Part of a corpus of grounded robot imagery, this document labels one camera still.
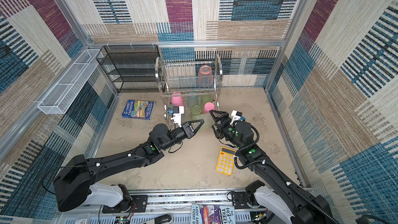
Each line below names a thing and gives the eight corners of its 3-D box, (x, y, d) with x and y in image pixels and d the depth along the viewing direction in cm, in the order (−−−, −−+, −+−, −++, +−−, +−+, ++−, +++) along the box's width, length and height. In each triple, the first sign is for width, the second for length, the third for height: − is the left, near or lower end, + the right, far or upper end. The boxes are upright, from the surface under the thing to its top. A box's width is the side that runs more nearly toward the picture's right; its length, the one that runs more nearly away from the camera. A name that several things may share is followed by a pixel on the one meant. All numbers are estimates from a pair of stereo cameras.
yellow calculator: (214, 170, 85) (214, 169, 83) (220, 148, 93) (220, 146, 91) (230, 175, 83) (231, 174, 81) (235, 152, 91) (236, 150, 89)
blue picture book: (119, 119, 106) (117, 116, 103) (126, 102, 115) (124, 99, 113) (151, 119, 106) (150, 116, 103) (155, 102, 115) (154, 99, 113)
